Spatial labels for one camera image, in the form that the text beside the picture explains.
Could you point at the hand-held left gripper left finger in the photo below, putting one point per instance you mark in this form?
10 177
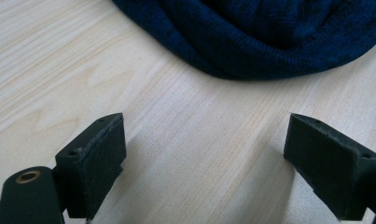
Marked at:
92 165

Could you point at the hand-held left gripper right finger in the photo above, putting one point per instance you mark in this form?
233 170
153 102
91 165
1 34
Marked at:
328 168

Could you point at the dark blue knitted garment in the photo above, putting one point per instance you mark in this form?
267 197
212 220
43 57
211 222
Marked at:
263 34

